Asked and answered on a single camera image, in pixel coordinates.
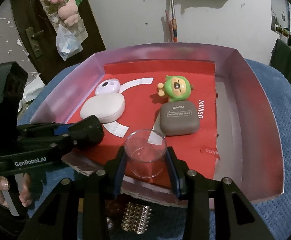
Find grey brown eyeshadow case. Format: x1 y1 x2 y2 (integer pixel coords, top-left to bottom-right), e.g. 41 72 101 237
159 101 200 136

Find wall mirror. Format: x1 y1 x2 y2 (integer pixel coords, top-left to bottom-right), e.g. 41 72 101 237
270 0 290 31

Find blue textured table cloth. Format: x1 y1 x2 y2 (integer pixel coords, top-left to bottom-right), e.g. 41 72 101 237
18 58 291 240

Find dark wooden door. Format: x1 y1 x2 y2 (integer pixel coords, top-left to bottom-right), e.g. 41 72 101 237
11 0 105 84

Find red brown ball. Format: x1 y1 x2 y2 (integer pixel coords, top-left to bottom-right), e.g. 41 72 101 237
106 200 121 216

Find pink plush toys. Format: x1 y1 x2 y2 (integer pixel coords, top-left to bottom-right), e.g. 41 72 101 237
47 0 82 27

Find silver studded cylinder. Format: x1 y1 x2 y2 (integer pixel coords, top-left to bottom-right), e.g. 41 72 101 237
121 202 152 235

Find orange grey pole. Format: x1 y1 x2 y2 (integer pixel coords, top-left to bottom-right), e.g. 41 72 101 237
170 0 178 42

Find purple cardboard box tray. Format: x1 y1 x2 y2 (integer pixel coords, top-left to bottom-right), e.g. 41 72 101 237
30 43 284 203

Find person's left hand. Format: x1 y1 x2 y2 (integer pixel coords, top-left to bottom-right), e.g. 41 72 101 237
0 173 33 207

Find lilac round earbud case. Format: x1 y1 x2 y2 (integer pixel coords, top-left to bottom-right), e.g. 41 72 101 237
95 79 121 95

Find white oval case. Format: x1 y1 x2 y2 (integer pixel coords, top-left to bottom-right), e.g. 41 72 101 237
80 93 126 124

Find clear plastic bag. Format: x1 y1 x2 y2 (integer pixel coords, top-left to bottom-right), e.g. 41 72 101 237
56 24 83 61

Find clear glass cup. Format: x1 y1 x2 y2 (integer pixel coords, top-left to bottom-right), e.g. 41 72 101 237
124 129 167 179

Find green yellow bear figurine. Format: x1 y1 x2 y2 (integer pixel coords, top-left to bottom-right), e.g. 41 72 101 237
157 75 194 102

